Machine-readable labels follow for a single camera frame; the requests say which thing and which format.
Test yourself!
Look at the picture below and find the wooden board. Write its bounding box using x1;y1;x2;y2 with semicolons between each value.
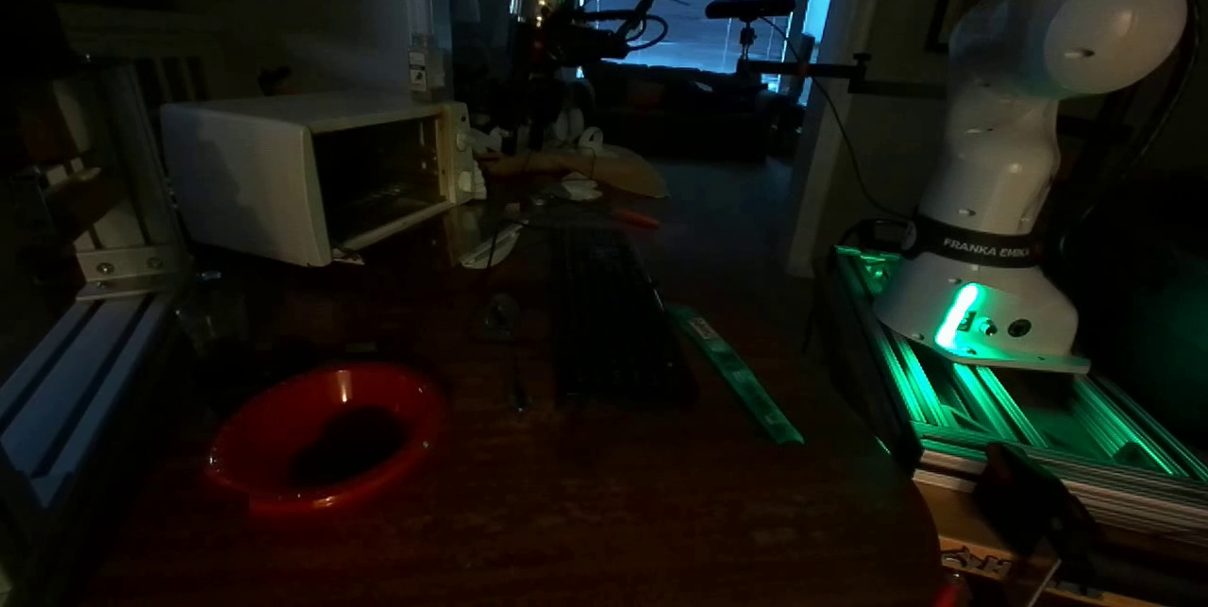
479;148;668;199

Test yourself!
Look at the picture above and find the aluminium frame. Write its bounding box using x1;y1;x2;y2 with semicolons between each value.
0;3;194;518

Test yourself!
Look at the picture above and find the computer mouse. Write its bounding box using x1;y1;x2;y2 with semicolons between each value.
479;294;523;345

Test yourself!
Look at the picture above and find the red bowl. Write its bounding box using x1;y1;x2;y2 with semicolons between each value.
202;361;450;519

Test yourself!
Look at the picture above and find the window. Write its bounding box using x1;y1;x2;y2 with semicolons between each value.
576;0;837;105

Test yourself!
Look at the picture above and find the camera on mount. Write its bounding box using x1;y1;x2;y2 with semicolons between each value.
703;0;948;100

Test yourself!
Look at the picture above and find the black keyboard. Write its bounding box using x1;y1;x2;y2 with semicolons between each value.
551;228;700;407

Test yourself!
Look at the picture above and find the white toaster oven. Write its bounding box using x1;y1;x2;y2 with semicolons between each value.
159;94;488;269

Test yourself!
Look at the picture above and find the black clamp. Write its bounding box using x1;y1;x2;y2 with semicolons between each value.
972;442;1107;591

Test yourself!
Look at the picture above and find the dark sofa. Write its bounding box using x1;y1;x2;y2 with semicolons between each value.
583;62;786;165

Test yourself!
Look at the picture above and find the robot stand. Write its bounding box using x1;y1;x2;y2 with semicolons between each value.
829;244;1208;607

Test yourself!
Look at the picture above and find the green flat strip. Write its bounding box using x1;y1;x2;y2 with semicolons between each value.
664;302;806;447

